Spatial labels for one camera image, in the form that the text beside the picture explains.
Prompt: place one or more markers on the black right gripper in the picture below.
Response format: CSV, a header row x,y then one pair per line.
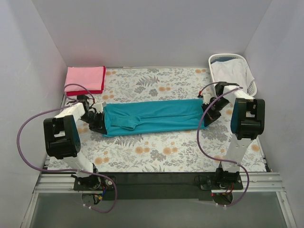
x,y
211,114

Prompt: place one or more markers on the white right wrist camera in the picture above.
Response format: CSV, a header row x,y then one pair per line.
x,y
205,98

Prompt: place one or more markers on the floral table mat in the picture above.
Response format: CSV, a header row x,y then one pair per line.
x,y
182,151

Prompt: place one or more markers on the red folded t shirt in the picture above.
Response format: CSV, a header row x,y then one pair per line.
x,y
97,91

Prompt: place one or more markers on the white laundry basket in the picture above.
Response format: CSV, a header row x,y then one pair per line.
x,y
249,88

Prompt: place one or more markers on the teal t shirt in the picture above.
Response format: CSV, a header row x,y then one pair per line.
x,y
152,117

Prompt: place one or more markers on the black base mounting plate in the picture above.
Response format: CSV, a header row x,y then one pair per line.
x,y
171,185

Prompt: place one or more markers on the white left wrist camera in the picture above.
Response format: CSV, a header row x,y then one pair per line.
x,y
99,107

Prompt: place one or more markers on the white t shirt in basket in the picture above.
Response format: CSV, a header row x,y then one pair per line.
x,y
230,71

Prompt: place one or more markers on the aluminium frame rail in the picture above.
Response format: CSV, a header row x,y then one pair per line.
x,y
160,200

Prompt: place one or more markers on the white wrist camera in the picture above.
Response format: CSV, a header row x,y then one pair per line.
x,y
99,107
205,98

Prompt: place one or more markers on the pink folded t shirt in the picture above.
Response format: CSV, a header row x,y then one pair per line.
x,y
84,78

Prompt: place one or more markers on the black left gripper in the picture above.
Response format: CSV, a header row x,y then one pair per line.
x,y
99,121

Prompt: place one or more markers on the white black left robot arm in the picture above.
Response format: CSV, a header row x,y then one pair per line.
x,y
63,142

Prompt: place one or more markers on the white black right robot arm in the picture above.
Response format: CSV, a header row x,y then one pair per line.
x,y
247,123

